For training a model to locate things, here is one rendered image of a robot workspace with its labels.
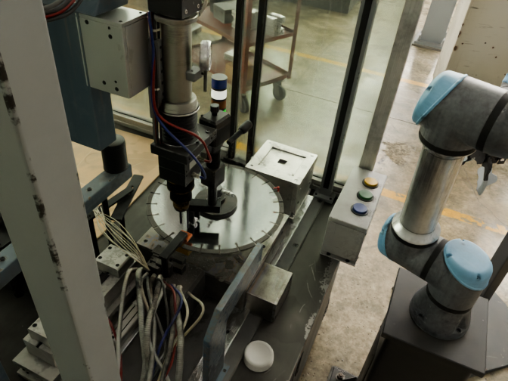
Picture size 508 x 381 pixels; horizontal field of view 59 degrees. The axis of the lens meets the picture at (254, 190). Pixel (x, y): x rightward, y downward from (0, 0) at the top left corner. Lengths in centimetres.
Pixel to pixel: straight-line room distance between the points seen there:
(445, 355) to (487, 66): 310
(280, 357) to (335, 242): 37
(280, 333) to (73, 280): 87
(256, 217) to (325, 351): 104
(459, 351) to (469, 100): 65
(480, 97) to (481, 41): 311
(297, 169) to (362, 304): 103
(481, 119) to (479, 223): 212
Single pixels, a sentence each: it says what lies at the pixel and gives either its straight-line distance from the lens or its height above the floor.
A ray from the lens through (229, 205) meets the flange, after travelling 114.
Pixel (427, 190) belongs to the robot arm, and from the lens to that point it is 103.
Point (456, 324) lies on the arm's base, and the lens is 126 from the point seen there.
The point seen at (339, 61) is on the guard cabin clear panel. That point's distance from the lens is 137.
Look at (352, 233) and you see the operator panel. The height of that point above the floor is 86.
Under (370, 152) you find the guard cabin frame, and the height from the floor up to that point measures 96.
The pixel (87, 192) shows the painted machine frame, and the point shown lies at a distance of 108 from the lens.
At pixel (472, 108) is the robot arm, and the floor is 136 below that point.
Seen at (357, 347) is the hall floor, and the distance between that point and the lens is 211.
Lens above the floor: 171
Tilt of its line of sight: 39 degrees down
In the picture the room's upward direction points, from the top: 6 degrees clockwise
